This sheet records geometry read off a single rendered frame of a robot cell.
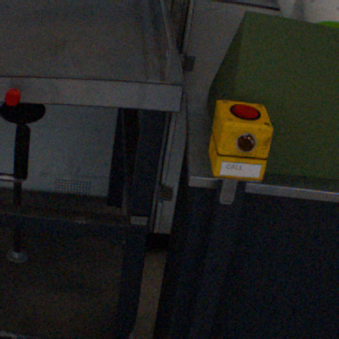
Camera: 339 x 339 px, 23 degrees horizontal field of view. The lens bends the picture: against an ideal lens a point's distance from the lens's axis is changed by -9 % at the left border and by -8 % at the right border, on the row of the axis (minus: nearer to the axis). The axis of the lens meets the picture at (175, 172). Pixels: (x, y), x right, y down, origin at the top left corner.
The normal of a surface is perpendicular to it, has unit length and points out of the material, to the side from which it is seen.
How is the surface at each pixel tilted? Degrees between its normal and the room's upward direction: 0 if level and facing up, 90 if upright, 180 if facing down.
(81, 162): 90
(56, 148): 90
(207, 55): 90
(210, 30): 90
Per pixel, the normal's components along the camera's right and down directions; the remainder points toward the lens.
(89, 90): 0.07, 0.52
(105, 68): 0.14, -0.85
